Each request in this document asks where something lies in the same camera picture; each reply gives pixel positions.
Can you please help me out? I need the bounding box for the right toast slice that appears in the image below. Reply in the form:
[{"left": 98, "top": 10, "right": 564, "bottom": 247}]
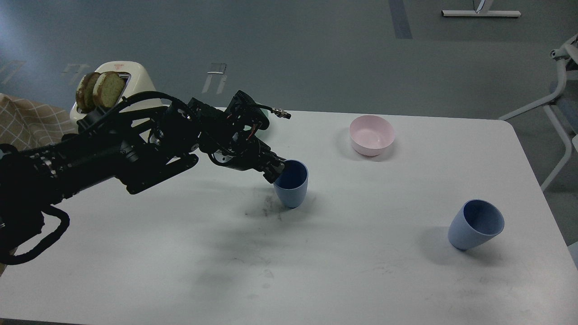
[{"left": 92, "top": 71, "right": 125, "bottom": 108}]

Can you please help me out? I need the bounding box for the white desk foot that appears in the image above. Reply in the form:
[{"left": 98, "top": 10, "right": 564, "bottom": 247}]
[{"left": 441, "top": 0, "right": 522, "bottom": 19}]

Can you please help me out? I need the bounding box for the blue cup image-right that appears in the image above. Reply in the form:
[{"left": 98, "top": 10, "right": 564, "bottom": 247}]
[{"left": 447, "top": 199, "right": 504, "bottom": 251}]

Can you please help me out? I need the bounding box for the left toast slice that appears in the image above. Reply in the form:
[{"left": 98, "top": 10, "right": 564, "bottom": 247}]
[{"left": 75, "top": 72, "right": 101, "bottom": 114}]

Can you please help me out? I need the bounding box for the pink bowl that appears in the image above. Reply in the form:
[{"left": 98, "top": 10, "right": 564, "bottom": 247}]
[{"left": 348, "top": 115, "right": 396, "bottom": 157}]

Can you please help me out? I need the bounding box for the toast slice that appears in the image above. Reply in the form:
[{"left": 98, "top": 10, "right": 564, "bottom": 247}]
[
  {"left": 75, "top": 72, "right": 101, "bottom": 114},
  {"left": 92, "top": 71, "right": 125, "bottom": 108}
]

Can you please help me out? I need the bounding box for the cream white toaster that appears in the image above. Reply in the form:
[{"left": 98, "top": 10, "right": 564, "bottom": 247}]
[{"left": 70, "top": 61, "right": 163, "bottom": 124}]

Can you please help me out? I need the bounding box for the green bowl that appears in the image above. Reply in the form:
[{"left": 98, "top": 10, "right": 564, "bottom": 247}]
[{"left": 256, "top": 108, "right": 270, "bottom": 137}]

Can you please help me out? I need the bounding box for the checkered beige cloth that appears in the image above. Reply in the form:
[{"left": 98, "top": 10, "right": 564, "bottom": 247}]
[{"left": 0, "top": 94, "right": 78, "bottom": 151}]

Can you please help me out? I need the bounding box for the blue cup image-left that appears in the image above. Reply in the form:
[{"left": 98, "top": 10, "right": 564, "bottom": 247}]
[{"left": 273, "top": 160, "right": 309, "bottom": 209}]

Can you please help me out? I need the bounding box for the white chair frame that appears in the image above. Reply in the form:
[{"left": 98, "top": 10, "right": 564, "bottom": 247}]
[{"left": 499, "top": 35, "right": 578, "bottom": 191}]

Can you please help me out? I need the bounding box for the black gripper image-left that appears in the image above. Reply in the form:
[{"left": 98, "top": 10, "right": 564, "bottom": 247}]
[{"left": 156, "top": 91, "right": 286, "bottom": 184}]

